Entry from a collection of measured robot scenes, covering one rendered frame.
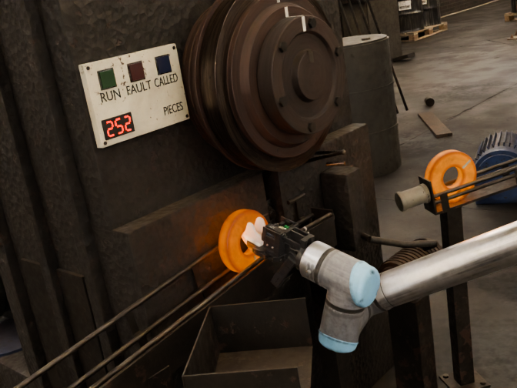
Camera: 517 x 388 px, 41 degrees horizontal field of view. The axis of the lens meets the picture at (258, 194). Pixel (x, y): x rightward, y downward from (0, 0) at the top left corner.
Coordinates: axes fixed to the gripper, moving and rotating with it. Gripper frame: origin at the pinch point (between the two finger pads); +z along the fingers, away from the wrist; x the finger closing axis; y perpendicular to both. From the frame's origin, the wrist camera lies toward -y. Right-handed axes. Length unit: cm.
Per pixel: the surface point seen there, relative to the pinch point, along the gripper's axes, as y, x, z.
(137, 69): 40.2, 14.8, 20.2
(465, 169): 2, -71, -24
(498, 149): -53, -220, 19
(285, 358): -7.5, 21.2, -30.9
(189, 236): 1.8, 12.5, 6.4
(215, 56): 43.5, 2.6, 8.0
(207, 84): 36.8, 3.3, 9.9
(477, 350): -70, -87, -35
